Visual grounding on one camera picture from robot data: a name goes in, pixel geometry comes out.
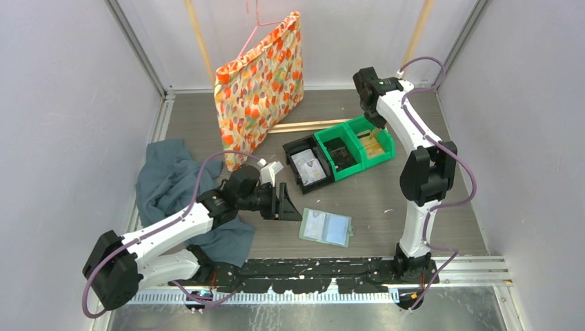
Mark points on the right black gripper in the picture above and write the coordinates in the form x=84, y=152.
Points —
x=380, y=122

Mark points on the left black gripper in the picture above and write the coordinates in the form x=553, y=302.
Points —
x=287, y=211

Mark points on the green card holder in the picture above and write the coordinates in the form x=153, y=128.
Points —
x=326, y=227

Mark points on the yellow credit card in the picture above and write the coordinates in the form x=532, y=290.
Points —
x=372, y=137

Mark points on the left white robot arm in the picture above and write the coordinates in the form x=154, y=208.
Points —
x=119, y=266

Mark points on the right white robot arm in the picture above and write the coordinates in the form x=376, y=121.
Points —
x=428, y=173

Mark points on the cards in black bin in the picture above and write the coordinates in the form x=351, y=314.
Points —
x=308, y=166

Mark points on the yellow cards in right bin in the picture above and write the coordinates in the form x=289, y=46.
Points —
x=372, y=149

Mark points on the cards in left green bin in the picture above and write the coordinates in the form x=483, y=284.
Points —
x=340, y=154

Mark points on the black storage bin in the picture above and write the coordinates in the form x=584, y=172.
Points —
x=308, y=142

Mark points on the green bin right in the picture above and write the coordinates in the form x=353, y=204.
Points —
x=361, y=124

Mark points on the green bin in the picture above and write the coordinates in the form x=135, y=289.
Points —
x=361, y=124
x=342, y=131

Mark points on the green bin left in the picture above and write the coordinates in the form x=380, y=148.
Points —
x=342, y=131

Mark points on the wooden clothes rack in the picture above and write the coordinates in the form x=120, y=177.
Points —
x=309, y=125

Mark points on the orange floral hanging garment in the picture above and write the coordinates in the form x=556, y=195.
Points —
x=254, y=92

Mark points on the blue-grey cloth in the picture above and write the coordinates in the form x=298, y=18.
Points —
x=165, y=186

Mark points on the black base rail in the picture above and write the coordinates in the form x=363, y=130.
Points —
x=311, y=275

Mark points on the pink wire hanger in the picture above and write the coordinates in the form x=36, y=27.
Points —
x=259, y=23

